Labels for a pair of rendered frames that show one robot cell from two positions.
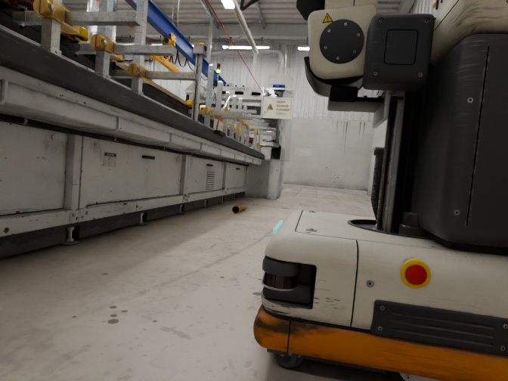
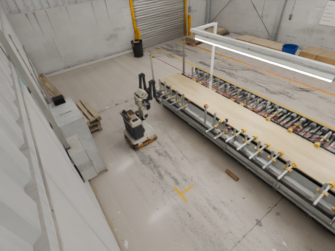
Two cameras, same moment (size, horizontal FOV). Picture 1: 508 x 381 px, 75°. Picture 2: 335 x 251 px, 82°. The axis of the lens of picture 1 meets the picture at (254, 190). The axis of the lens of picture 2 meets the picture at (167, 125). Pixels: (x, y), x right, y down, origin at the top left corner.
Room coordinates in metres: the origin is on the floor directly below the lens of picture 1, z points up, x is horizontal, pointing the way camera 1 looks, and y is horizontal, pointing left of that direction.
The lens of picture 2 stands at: (4.07, -2.35, 3.54)
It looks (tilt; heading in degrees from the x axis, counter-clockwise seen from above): 41 degrees down; 138
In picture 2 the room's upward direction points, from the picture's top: 5 degrees counter-clockwise
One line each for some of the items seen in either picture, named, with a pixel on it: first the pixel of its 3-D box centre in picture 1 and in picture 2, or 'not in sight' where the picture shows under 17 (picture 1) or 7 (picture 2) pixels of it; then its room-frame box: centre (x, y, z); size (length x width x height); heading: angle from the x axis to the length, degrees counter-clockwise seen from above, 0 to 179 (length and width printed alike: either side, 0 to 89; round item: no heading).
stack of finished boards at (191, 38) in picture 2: not in sight; (206, 34); (-2.45, 7.14, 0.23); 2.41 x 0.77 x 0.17; 82
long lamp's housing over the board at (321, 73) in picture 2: not in sight; (248, 52); (2.80, 0.68, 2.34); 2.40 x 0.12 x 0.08; 170
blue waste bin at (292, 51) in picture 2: not in sight; (287, 55); (2.07, 6.18, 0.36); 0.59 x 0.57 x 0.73; 80
